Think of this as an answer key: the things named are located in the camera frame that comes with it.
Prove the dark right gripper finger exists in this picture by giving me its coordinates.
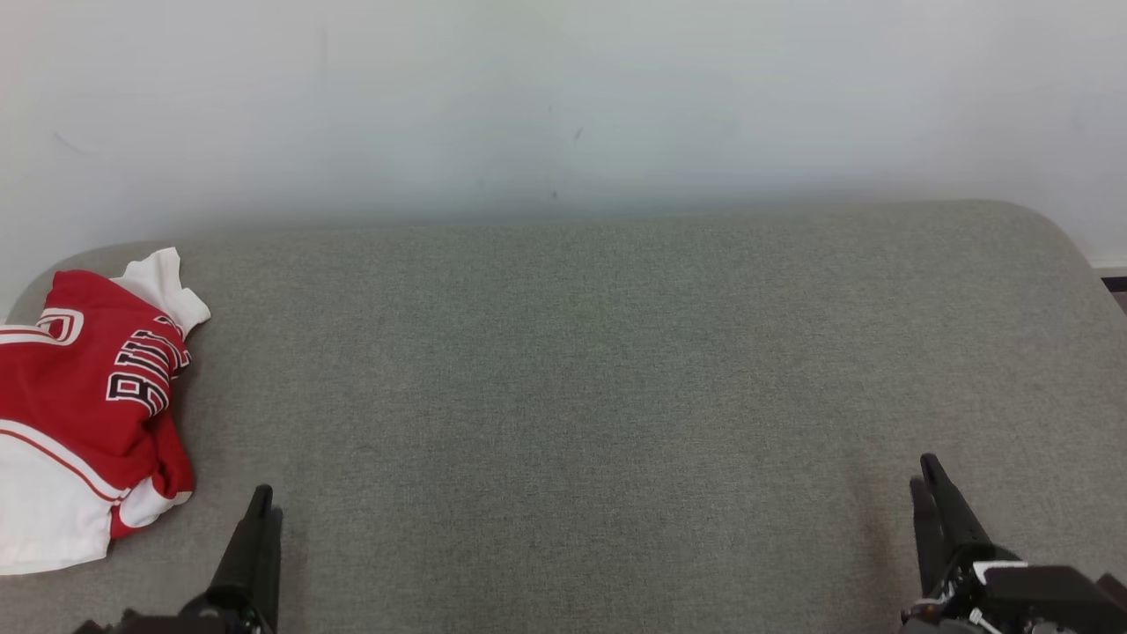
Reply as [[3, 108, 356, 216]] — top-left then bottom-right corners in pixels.
[[920, 453, 996, 575], [910, 475, 945, 601]]

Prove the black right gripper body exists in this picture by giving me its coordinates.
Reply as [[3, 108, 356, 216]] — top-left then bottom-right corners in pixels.
[[902, 543, 1024, 634]]

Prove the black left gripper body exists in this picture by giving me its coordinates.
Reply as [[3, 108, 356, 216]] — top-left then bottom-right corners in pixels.
[[75, 584, 272, 634]]

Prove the red white lettered jersey shirt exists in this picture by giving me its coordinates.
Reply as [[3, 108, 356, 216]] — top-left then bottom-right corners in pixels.
[[0, 247, 212, 575]]

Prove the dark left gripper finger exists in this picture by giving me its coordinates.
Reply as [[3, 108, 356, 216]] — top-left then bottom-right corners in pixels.
[[210, 484, 274, 610], [262, 507, 284, 633]]

